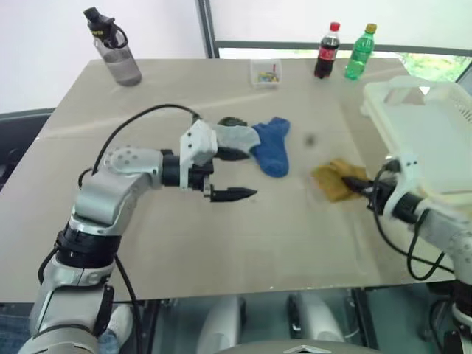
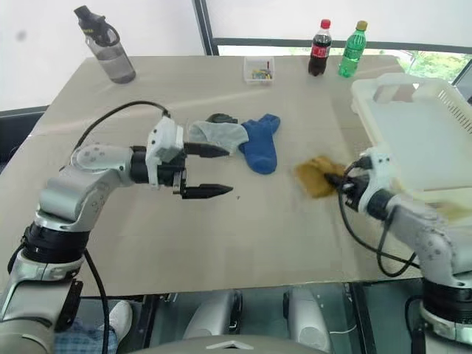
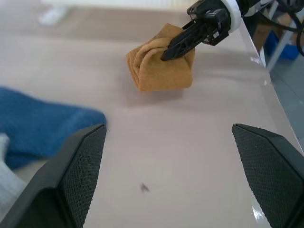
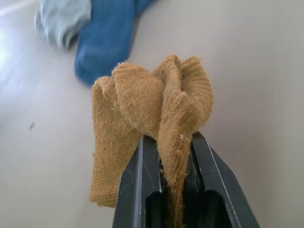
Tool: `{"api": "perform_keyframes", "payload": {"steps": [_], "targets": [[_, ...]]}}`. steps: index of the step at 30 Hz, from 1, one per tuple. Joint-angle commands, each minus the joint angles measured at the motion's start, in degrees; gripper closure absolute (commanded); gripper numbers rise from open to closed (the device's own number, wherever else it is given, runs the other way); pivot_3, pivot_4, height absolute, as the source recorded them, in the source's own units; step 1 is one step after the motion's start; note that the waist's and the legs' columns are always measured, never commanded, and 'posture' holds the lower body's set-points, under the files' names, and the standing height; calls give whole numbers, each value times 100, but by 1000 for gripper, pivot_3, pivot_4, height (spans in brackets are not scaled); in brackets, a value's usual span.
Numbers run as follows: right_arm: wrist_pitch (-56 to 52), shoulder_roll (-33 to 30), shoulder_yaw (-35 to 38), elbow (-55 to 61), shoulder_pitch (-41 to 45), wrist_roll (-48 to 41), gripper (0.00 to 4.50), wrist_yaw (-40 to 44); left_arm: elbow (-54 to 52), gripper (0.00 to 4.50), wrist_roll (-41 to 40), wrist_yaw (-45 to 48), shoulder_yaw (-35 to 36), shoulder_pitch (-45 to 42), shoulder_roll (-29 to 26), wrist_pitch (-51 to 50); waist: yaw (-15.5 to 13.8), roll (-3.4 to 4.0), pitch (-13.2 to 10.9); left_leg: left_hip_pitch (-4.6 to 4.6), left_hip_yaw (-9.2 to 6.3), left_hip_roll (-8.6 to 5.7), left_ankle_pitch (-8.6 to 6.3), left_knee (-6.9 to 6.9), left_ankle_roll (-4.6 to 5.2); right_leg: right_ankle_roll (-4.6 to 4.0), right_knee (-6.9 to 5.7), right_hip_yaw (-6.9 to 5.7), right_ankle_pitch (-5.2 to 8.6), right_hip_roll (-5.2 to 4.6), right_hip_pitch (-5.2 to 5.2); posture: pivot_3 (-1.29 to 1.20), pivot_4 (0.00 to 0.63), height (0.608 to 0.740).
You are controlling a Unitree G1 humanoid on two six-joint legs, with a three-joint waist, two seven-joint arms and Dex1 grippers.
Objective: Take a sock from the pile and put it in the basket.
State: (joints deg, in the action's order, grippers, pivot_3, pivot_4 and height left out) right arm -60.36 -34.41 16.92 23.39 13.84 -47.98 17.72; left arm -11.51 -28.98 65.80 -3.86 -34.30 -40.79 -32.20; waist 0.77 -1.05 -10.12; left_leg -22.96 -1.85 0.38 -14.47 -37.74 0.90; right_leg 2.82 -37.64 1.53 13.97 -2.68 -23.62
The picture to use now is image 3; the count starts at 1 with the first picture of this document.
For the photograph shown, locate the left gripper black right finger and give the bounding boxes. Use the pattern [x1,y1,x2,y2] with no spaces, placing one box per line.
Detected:
[231,123,304,228]

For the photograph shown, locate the blue towel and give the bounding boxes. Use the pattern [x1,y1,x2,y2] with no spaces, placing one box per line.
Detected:
[0,86,107,171]

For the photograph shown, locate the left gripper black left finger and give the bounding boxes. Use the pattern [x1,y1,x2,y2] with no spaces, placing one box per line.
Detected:
[0,123,107,228]

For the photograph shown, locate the white metal frame leg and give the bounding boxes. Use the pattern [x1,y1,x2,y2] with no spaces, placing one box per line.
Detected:
[266,18,299,72]

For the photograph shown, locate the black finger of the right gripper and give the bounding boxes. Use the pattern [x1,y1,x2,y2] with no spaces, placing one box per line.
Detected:
[180,20,200,31]
[160,22,209,60]

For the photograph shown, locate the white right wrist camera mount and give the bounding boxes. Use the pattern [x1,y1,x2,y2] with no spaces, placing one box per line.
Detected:
[223,0,244,32]

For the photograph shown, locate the white knitted sock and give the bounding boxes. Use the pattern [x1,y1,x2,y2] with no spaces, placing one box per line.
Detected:
[0,133,28,214]

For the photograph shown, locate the blue plastic bin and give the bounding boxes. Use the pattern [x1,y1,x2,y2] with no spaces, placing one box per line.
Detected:
[263,30,300,60]

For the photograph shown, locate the orange cloth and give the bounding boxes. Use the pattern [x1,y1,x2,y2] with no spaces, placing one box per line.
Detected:
[125,23,197,92]

